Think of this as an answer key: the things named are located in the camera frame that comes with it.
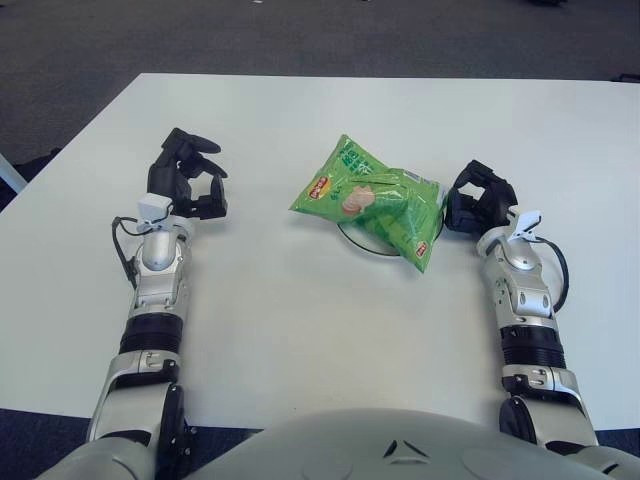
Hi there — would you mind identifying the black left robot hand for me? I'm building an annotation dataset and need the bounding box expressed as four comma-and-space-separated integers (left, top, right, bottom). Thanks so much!
146, 127, 230, 222

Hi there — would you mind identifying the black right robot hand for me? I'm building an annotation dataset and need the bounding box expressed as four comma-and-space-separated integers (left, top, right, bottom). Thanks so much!
443, 159, 519, 233

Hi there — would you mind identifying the green snack bag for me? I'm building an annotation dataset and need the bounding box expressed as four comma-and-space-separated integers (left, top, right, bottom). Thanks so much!
288, 133, 448, 275

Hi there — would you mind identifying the white plate with black rim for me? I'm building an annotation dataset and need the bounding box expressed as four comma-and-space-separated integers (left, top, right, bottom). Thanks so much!
336, 205, 445, 260

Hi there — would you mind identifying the white slanted bar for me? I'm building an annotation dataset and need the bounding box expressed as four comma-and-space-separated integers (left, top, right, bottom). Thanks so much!
0, 151, 27, 195

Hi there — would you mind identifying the grey robot torso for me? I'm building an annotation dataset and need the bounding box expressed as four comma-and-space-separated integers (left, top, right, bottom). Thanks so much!
28, 407, 640, 480

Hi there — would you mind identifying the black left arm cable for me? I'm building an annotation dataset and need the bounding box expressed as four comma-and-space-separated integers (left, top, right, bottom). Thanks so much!
110, 215, 142, 290

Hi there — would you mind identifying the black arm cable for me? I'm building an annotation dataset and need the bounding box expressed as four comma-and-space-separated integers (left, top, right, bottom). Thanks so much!
533, 236, 571, 312
110, 215, 142, 290

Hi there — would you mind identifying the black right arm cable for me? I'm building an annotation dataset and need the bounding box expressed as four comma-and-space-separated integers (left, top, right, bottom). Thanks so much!
533, 236, 571, 312

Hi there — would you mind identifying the black table leg frame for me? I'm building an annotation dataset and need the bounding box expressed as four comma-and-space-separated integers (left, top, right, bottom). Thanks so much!
173, 423, 202, 452

